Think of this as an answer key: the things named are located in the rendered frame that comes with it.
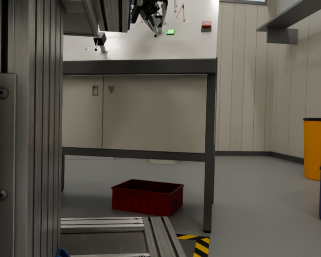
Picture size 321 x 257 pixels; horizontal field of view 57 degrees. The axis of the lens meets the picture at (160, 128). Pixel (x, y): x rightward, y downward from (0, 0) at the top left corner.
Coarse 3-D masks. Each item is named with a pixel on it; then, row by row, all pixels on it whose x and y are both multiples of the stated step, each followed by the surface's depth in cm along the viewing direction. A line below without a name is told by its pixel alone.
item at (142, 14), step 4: (144, 0) 144; (148, 0) 144; (152, 0) 145; (144, 4) 144; (148, 4) 144; (152, 4) 144; (144, 8) 144; (148, 8) 144; (152, 8) 146; (140, 12) 148; (144, 12) 144; (148, 12) 145; (152, 12) 147; (144, 16) 148
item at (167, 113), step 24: (120, 96) 158; (144, 96) 155; (168, 96) 152; (192, 96) 150; (120, 120) 158; (144, 120) 155; (168, 120) 153; (192, 120) 150; (120, 144) 158; (144, 144) 156; (168, 144) 153; (192, 144) 151
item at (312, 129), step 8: (304, 120) 310; (312, 120) 297; (320, 120) 291; (304, 128) 309; (312, 128) 297; (320, 128) 291; (304, 136) 310; (312, 136) 298; (320, 136) 292; (304, 144) 311; (312, 144) 298; (320, 144) 292; (304, 152) 311; (312, 152) 298; (320, 152) 293; (304, 160) 312; (312, 160) 299; (320, 160) 293; (304, 168) 312; (312, 168) 299; (312, 176) 299
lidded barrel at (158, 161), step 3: (150, 159) 392; (153, 159) 386; (150, 162) 392; (153, 162) 386; (156, 162) 383; (159, 162) 382; (162, 162) 381; (165, 162) 381; (168, 162) 382; (171, 162) 383; (174, 162) 387; (177, 162) 397
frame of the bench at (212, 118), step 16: (208, 80) 148; (208, 96) 148; (208, 112) 149; (208, 128) 149; (208, 144) 149; (64, 160) 230; (176, 160) 152; (192, 160) 151; (208, 160) 149; (208, 176) 149; (208, 192) 150; (208, 208) 150; (208, 224) 150
